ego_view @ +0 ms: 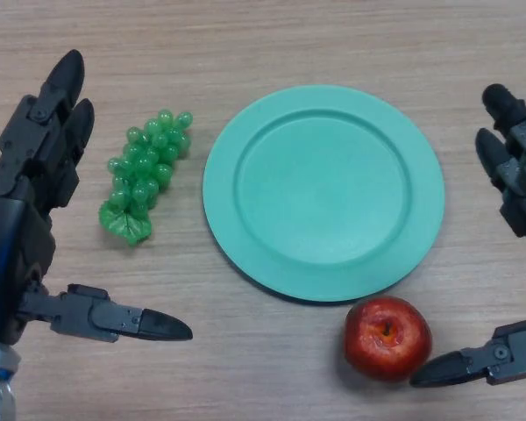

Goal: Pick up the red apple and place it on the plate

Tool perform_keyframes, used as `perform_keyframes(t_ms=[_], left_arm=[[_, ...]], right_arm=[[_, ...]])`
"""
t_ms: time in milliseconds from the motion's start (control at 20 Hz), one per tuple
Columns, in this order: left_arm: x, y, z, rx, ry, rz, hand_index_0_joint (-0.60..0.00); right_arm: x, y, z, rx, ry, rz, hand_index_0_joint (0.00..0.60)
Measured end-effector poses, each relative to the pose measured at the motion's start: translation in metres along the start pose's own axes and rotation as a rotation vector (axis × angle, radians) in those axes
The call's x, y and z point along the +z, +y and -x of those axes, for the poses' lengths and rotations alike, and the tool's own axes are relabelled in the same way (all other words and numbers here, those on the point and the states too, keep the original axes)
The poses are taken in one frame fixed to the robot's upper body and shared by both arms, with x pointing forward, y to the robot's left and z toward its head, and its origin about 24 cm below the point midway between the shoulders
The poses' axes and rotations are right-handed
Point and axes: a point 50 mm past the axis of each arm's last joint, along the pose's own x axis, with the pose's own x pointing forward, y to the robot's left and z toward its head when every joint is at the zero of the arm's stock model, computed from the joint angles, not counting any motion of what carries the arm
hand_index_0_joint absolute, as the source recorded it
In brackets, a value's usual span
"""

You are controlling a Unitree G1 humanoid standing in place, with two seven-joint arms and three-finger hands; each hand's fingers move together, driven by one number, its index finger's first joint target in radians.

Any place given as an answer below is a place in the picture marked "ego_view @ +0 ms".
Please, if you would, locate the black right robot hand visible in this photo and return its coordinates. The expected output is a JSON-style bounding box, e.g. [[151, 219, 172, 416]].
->
[[409, 83, 526, 389]]

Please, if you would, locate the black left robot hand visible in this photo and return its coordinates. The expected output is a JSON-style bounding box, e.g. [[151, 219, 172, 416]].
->
[[0, 49, 194, 350]]

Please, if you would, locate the red apple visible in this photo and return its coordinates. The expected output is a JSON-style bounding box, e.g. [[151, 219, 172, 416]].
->
[[343, 296, 433, 384]]

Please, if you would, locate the green plate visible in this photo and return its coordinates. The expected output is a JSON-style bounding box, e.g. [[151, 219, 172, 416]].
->
[[202, 84, 446, 304]]

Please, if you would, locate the green grape bunch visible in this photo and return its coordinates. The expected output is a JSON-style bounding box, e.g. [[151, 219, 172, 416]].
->
[[98, 109, 194, 248]]

